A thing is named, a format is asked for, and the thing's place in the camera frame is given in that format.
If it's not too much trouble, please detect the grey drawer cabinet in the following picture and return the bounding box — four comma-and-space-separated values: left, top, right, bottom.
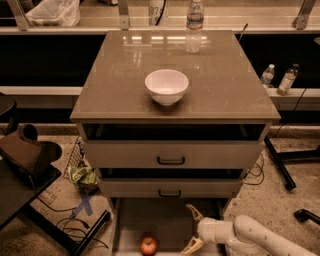
71, 30, 279, 252

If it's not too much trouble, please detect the wire basket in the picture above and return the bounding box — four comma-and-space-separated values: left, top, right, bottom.
63, 136, 84, 179

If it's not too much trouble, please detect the top drawer front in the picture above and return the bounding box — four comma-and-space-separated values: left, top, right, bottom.
83, 140, 264, 169

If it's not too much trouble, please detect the white plastic bag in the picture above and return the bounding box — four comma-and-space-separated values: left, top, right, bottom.
26, 0, 80, 27

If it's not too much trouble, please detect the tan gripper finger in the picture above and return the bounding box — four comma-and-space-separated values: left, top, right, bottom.
186, 204, 204, 223
181, 237, 204, 256

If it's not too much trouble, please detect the red apple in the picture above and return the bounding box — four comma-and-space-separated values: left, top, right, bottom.
140, 236, 157, 256

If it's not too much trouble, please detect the white bowl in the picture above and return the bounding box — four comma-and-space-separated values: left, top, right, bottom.
145, 69, 189, 106

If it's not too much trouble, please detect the black chair base leg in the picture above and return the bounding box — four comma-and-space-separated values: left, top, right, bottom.
294, 209, 320, 225

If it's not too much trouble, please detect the black cables right of cabinet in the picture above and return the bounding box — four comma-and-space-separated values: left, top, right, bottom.
243, 153, 266, 187

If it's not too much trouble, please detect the middle drawer front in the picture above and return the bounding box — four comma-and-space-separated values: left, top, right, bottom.
99, 178, 242, 198

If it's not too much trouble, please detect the open bottom drawer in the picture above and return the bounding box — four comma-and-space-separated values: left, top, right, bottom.
112, 198, 222, 256

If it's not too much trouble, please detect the bottle with yellow liquid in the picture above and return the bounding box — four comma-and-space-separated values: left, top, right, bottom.
277, 64, 300, 96

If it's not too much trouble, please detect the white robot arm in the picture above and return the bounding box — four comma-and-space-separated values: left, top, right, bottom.
181, 204, 317, 256

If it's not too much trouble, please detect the black desk left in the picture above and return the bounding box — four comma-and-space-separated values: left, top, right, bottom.
0, 160, 110, 256

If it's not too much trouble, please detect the green snack bag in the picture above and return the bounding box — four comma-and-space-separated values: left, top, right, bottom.
67, 166, 98, 194

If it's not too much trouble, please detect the black cable on floor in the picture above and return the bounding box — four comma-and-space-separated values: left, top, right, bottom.
36, 196, 110, 250

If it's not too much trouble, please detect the clear water bottle on counter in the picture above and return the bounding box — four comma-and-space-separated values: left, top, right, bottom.
185, 0, 204, 53

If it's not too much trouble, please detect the black table leg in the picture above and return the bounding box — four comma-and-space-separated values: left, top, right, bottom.
264, 136, 296, 191

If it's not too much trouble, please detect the brown chair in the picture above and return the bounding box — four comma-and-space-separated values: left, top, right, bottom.
0, 124, 62, 186

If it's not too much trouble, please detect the small water bottle blue label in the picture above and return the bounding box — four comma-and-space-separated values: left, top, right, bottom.
260, 64, 275, 88

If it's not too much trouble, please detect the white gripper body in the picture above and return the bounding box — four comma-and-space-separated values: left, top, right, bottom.
197, 217, 235, 244

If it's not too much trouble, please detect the blue tape cross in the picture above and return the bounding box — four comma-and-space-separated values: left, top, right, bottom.
72, 193, 93, 216

